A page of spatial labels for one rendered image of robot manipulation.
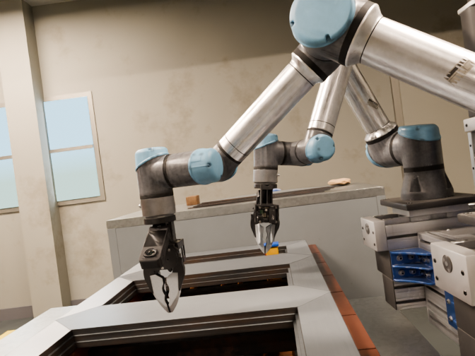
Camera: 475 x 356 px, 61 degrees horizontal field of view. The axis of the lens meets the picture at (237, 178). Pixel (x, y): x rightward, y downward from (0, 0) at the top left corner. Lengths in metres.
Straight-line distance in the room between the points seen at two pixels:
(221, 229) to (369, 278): 0.71
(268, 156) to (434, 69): 0.60
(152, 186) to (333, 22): 0.48
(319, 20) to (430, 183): 0.72
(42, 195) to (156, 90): 1.55
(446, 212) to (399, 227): 0.15
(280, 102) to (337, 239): 1.10
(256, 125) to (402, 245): 0.62
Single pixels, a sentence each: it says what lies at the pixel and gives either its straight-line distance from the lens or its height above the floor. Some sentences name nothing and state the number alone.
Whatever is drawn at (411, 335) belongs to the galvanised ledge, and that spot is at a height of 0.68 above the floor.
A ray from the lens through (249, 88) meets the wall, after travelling 4.25.
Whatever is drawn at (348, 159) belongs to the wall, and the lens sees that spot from 4.30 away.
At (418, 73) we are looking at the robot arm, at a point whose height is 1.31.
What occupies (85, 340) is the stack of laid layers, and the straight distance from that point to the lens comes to 1.13.
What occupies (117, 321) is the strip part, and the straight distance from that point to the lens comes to 1.12.
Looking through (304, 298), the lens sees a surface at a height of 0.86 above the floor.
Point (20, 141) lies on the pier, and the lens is 4.54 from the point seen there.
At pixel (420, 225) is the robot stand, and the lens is 1.32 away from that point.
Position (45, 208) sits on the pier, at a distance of 4.43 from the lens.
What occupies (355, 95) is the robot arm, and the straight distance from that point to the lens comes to 1.40.
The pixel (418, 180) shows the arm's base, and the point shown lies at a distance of 1.33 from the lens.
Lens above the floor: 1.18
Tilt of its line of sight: level
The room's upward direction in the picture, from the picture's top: 8 degrees counter-clockwise
